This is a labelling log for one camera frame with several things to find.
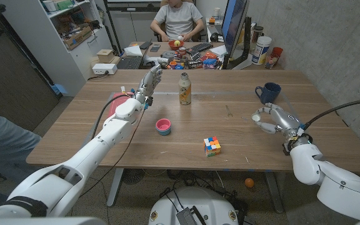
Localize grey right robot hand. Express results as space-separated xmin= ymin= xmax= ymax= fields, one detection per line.
xmin=251 ymin=102 xmax=306 ymax=141

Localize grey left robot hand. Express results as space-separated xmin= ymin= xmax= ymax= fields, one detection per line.
xmin=134 ymin=64 xmax=163 ymax=101

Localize beige drink bottle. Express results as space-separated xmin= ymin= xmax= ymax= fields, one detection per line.
xmin=179 ymin=72 xmax=192 ymax=106

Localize pink and blue stacking cups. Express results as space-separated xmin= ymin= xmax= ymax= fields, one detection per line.
xmin=155 ymin=118 xmax=172 ymax=136

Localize red cup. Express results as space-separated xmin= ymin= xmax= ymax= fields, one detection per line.
xmin=271 ymin=46 xmax=284 ymax=59

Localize multicolour puzzle cube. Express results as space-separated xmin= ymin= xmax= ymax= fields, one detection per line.
xmin=203 ymin=136 xmax=222 ymax=158

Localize black laptop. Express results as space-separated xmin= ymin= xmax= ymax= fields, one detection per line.
xmin=116 ymin=39 xmax=153 ymax=70

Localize dark blue mug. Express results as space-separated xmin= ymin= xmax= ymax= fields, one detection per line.
xmin=254 ymin=82 xmax=283 ymax=106

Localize white crumpled paper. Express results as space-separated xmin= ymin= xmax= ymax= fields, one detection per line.
xmin=122 ymin=45 xmax=144 ymax=58

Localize pink flat pad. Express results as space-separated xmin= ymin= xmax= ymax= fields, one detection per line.
xmin=107 ymin=92 xmax=134 ymax=118

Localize red bowl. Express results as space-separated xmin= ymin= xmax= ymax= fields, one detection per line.
xmin=168 ymin=39 xmax=184 ymax=51

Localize white power box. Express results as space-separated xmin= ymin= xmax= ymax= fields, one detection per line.
xmin=91 ymin=62 xmax=118 ymax=76

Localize black snack bar box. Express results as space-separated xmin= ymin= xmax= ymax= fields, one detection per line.
xmin=186 ymin=59 xmax=203 ymax=69

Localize small tan carton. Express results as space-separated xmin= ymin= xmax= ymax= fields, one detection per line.
xmin=96 ymin=49 xmax=116 ymax=64

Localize black keyboard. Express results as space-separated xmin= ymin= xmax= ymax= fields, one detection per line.
xmin=187 ymin=42 xmax=214 ymax=53

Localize blue snack package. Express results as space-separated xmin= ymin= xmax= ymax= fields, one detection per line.
xmin=202 ymin=58 xmax=218 ymax=69

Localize orange snack package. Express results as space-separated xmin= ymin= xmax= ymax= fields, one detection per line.
xmin=200 ymin=51 xmax=219 ymax=62

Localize seated person grey t-shirt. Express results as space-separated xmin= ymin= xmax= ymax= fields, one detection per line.
xmin=150 ymin=0 xmax=205 ymax=43

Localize grey table leg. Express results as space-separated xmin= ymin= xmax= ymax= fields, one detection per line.
xmin=264 ymin=171 xmax=284 ymax=214
xmin=106 ymin=168 xmax=124 ymax=208

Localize white canister blue label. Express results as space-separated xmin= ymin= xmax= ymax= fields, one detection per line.
xmin=251 ymin=36 xmax=273 ymax=66

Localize open cardboard box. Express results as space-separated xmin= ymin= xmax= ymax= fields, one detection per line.
xmin=63 ymin=25 xmax=93 ymax=51

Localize blue plastic floor item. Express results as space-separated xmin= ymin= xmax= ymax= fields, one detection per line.
xmin=51 ymin=83 xmax=70 ymax=96

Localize dark lidded jar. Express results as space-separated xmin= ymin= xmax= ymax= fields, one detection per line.
xmin=252 ymin=26 xmax=264 ymax=44

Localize white shelf unit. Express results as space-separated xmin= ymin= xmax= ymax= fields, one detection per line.
xmin=0 ymin=0 xmax=114 ymax=97

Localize black computer monitor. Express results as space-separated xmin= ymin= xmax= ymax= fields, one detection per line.
xmin=221 ymin=0 xmax=250 ymax=59

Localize white robot torso base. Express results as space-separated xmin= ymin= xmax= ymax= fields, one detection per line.
xmin=148 ymin=186 xmax=239 ymax=225

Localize dark wooden cabinet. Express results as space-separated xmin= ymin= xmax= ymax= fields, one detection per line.
xmin=0 ymin=18 xmax=61 ymax=132

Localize grey vented module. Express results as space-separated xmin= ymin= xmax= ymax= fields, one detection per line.
xmin=176 ymin=206 xmax=197 ymax=225

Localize standing person in jeans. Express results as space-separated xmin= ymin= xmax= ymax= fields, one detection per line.
xmin=0 ymin=61 xmax=42 ymax=187

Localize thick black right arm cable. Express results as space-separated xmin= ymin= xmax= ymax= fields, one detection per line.
xmin=303 ymin=99 xmax=360 ymax=131

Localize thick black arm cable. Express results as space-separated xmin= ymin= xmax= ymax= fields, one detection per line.
xmin=303 ymin=99 xmax=360 ymax=131
xmin=91 ymin=93 xmax=131 ymax=140

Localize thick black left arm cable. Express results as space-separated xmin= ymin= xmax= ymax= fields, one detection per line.
xmin=91 ymin=93 xmax=131 ymax=140

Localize black metal rack post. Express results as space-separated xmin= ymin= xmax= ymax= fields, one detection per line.
xmin=102 ymin=0 xmax=121 ymax=54

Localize thin black left arm wire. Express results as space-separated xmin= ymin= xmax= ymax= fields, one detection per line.
xmin=79 ymin=106 xmax=146 ymax=198

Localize tangled black floor cables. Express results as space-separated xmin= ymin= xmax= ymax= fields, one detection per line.
xmin=159 ymin=170 xmax=248 ymax=219

